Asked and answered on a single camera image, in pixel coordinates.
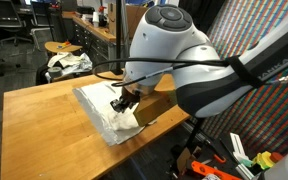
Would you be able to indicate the large brown cardboard box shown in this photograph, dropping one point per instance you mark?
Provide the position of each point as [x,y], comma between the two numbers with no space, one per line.
[132,16]

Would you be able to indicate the tan wrist camera block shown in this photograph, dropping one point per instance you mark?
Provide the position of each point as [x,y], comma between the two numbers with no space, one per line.
[150,108]

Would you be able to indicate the open cardboard box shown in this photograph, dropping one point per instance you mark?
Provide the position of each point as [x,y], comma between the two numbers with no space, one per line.
[184,160]

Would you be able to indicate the white cup stack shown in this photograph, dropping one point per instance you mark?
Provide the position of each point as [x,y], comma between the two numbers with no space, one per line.
[95,19]

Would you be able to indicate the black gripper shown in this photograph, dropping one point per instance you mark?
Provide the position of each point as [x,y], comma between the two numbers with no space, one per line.
[129,100]

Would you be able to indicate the grey duct tape strip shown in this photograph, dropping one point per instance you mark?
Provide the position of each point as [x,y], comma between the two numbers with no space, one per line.
[97,123]

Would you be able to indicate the wooden workbench with drawers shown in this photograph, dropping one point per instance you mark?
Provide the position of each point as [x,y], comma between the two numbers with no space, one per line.
[97,46]

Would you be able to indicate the white crumpled cloth pile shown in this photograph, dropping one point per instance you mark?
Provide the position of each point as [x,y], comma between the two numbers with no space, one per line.
[72,61]

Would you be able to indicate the yellow red small item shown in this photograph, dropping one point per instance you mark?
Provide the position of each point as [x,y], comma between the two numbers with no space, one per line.
[64,44]

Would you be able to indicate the yellow green tool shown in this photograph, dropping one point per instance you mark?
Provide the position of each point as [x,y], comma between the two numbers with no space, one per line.
[263,160]

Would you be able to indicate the multicolour patterned backdrop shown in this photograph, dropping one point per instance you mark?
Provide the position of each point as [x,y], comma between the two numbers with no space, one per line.
[267,116]

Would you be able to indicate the black metal table frame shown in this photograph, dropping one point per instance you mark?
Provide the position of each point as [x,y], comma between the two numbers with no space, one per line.
[195,136]

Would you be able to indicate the white aluminium rails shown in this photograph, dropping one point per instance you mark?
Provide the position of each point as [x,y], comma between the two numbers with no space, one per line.
[239,150]

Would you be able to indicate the round wooden side table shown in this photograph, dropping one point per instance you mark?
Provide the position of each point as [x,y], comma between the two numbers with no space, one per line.
[62,47]

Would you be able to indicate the blue floor tape strip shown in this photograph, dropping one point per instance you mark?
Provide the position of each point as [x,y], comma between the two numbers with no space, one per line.
[134,168]

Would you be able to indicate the red round cap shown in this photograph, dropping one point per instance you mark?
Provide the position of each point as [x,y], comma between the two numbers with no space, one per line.
[276,157]

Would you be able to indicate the black camera pole stand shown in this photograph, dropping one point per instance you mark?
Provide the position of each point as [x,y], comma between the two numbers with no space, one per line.
[118,33]

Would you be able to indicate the grey duct tape roll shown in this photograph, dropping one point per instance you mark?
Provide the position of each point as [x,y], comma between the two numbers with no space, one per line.
[54,71]

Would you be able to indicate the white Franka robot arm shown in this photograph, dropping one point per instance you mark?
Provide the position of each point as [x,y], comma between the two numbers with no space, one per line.
[170,40]

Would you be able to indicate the red black bottle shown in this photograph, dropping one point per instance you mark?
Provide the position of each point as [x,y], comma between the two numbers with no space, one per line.
[101,15]

